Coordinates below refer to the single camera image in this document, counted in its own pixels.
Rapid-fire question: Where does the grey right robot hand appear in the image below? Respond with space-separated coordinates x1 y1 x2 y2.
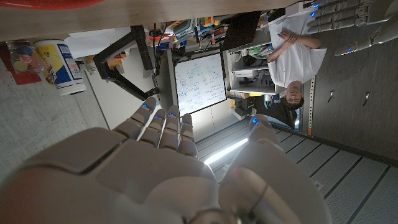
0 96 333 224

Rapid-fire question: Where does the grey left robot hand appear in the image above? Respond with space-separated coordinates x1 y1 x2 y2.
306 0 398 57

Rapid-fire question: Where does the red bowl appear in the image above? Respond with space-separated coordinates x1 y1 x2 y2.
0 0 105 11

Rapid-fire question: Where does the person in white t-shirt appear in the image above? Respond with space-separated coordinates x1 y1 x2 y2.
248 28 328 129

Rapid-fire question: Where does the whiteboard with writing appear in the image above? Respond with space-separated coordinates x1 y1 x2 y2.
174 52 228 118

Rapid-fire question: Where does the white shelf unit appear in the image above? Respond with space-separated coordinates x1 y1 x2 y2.
223 30 278 96

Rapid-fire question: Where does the white wipes canister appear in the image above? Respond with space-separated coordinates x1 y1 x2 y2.
34 39 87 96

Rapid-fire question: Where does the red cup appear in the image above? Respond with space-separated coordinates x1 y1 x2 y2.
0 43 42 86

